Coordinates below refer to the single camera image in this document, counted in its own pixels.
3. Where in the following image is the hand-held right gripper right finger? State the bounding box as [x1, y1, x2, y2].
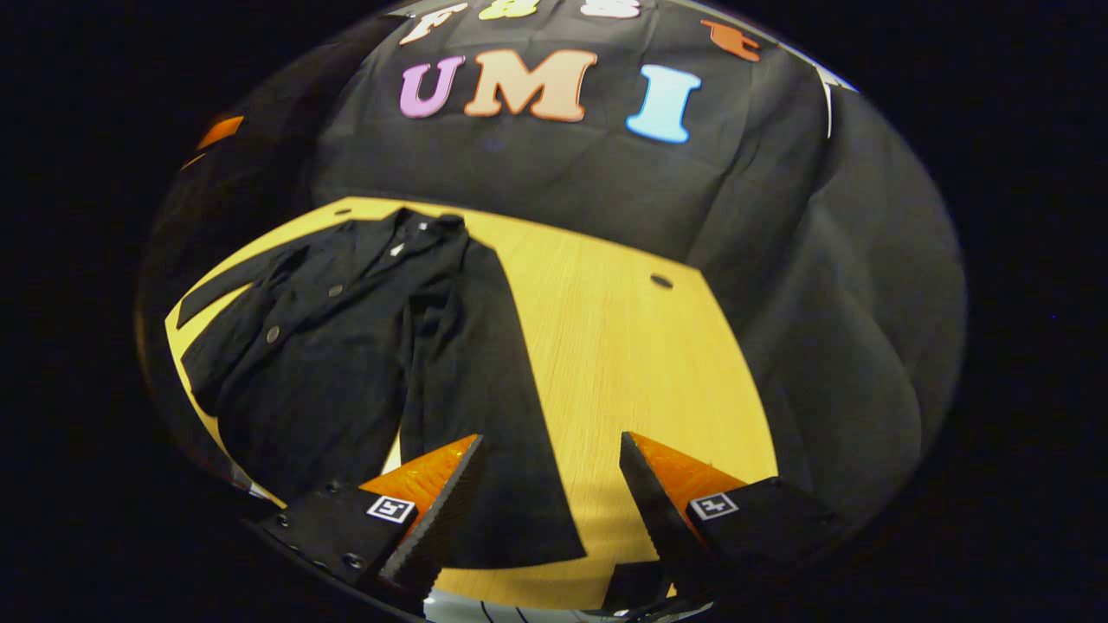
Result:
[619, 431, 854, 607]

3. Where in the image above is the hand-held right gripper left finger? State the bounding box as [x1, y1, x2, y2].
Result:
[245, 433, 486, 607]

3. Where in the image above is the black buttoned jacket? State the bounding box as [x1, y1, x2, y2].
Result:
[176, 206, 588, 572]

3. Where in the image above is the black backdrop cloth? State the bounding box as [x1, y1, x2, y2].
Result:
[138, 0, 966, 537]

